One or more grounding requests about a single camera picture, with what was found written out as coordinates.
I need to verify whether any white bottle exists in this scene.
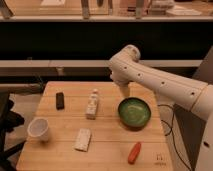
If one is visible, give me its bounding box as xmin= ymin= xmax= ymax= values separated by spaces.
xmin=86 ymin=89 xmax=99 ymax=119

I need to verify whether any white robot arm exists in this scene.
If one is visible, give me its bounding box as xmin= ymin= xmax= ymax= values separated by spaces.
xmin=108 ymin=44 xmax=213 ymax=171

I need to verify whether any green bowl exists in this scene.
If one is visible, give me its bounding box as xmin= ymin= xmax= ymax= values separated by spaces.
xmin=118 ymin=97 xmax=151 ymax=128

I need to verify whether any black rectangular block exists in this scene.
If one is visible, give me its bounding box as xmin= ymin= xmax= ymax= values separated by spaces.
xmin=56 ymin=92 xmax=64 ymax=110

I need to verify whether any white sponge block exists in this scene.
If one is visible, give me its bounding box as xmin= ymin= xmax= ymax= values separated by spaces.
xmin=74 ymin=128 xmax=92 ymax=152

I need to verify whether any orange carrot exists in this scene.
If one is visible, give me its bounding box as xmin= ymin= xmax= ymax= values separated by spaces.
xmin=128 ymin=142 xmax=141 ymax=164

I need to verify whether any white plastic cup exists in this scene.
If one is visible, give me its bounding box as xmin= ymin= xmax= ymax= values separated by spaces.
xmin=27 ymin=118 xmax=50 ymax=142

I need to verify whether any black office chair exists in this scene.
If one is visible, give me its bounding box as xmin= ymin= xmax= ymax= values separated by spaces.
xmin=0 ymin=92 xmax=25 ymax=171

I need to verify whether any black cable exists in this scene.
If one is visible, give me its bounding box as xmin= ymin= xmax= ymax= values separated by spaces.
xmin=157 ymin=103 xmax=192 ymax=171

